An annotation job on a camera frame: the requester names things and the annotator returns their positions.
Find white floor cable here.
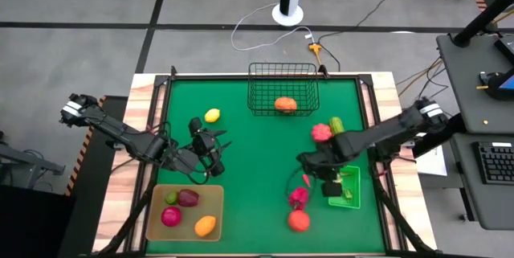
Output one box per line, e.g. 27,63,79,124
230,2,316,52

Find black cabinet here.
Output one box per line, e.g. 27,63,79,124
59,96,129,258

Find black monitor pole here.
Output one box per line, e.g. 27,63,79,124
452,0,514,48

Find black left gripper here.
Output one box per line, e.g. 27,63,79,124
191,128,234,178

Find black desk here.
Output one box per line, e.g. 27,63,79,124
448,132,514,231
435,32,514,135

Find large orange fruit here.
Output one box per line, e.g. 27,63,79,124
287,209,312,233

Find black keyboard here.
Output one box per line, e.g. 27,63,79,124
473,141,514,186

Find orange black hazard strip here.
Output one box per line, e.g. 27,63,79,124
63,95,108,197

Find bright red apple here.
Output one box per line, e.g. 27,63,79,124
161,206,183,227

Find black aluminium rig frame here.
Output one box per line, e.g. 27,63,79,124
90,64,439,258

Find green bumpy cucumber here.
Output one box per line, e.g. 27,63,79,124
328,116,345,136

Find yellow orange mango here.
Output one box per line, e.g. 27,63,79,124
194,215,218,238

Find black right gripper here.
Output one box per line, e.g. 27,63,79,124
298,149,344,198

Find orange pumpkin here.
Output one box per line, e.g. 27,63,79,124
274,96,298,114

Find translucent orange plastic tray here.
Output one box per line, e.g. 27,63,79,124
145,184,225,243

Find dark red apple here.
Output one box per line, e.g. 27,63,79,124
177,188,201,208

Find grey desk leg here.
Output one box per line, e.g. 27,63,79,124
0,129,67,195

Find yellow lemon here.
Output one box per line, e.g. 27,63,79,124
204,108,222,124

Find green plastic basket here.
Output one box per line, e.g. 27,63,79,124
328,165,361,210

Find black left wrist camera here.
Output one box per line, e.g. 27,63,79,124
188,117,204,137

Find black wire basket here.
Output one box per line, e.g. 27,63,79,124
247,62,321,117

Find yellow power plug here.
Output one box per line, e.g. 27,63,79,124
308,42,324,65

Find black desk device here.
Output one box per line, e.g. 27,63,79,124
477,67,514,101

